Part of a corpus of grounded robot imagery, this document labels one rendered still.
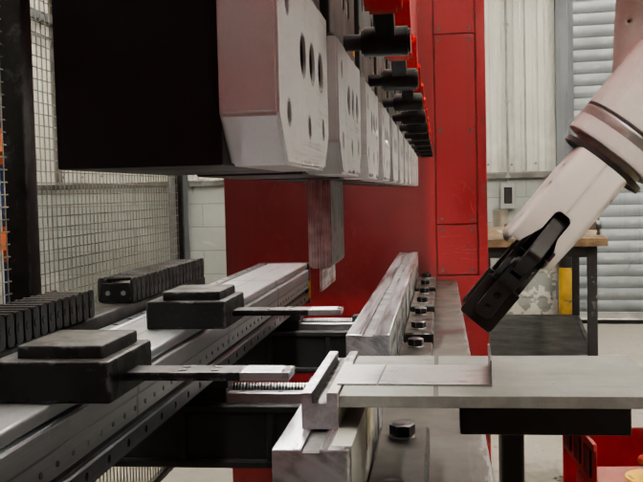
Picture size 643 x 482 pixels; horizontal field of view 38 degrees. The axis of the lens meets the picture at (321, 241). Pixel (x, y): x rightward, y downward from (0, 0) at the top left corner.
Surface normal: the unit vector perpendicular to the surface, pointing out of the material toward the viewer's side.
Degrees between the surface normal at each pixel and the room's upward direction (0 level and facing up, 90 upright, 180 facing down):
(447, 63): 90
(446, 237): 90
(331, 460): 90
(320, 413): 90
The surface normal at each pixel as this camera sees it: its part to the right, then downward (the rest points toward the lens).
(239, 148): -0.07, 0.74
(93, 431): 0.99, -0.02
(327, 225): -0.13, 0.06
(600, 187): 0.09, 0.04
